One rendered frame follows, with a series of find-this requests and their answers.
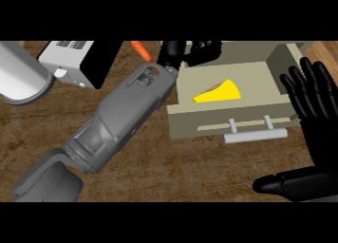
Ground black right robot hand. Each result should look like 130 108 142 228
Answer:
251 56 338 202

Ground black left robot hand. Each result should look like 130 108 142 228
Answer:
157 40 223 71

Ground beige open drawer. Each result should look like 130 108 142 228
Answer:
165 61 306 140

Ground orange carrot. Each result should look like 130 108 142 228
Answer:
130 40 155 63

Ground yellow cheese wedge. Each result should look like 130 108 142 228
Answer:
192 79 242 103

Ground beige cabinet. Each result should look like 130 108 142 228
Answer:
177 40 338 108

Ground white and black appliance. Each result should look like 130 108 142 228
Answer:
37 40 127 90

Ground white cylindrical appliance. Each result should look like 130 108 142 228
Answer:
0 40 55 106

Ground grey drawer handle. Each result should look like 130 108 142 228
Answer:
223 115 289 144

